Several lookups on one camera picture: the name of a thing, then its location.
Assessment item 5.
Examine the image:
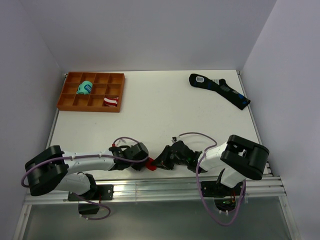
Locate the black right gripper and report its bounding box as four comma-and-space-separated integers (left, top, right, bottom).
151, 145, 189, 171

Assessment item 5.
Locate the red Santa sock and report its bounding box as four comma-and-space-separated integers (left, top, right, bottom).
145, 157, 157, 171

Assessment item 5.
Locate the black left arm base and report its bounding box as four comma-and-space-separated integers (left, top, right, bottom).
67, 184, 114, 202

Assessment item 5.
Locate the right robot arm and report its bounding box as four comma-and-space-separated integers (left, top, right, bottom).
150, 134, 270, 195

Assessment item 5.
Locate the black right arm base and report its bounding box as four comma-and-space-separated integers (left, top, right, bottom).
200, 181, 243, 198

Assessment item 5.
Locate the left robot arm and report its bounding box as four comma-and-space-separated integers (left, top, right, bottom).
21, 142, 149, 200

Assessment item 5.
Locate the red white striped rolled sock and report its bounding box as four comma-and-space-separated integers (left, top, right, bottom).
103, 97, 119, 107

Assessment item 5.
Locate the wooden compartment tray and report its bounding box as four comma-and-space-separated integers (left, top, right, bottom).
57, 72, 125, 113

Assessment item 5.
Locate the teal rolled sock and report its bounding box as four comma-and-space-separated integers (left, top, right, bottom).
76, 80, 93, 95

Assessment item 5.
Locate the black and blue sock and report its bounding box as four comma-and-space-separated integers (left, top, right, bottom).
188, 73, 251, 110

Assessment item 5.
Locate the aluminium frame rail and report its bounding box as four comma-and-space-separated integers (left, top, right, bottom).
23, 176, 286, 205

